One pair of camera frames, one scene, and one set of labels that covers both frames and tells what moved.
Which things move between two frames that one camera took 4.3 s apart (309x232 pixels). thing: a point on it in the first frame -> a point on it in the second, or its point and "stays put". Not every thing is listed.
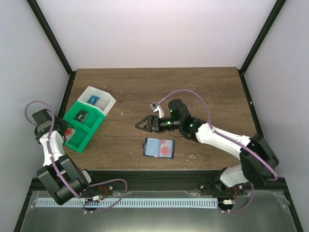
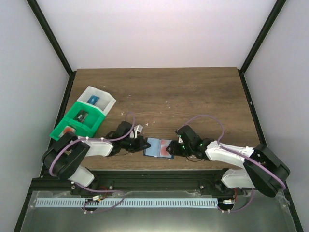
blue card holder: [159, 148] stays put
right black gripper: [154, 123] -> [176, 148]
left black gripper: [62, 123] -> [139, 143]
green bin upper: [89, 116] stays put
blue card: [93, 99] stays put
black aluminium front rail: [207, 182] stays put
